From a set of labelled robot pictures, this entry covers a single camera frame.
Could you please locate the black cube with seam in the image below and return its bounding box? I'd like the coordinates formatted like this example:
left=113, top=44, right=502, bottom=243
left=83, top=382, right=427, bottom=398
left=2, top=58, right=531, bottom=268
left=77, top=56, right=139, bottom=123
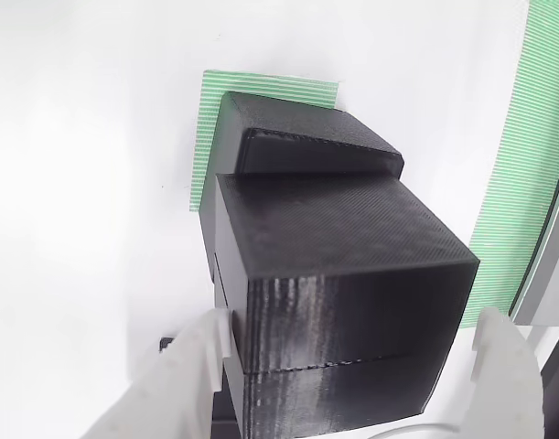
left=213, top=172, right=481, bottom=438

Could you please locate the long green striped tape strip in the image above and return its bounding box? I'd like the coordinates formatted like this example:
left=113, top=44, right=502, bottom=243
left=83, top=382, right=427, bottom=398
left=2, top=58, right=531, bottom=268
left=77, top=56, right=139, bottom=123
left=461, top=0, right=559, bottom=330

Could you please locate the green striped tape square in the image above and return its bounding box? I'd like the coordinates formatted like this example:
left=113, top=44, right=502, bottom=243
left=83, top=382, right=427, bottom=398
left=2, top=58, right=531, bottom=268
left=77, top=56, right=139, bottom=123
left=187, top=69, right=340, bottom=214

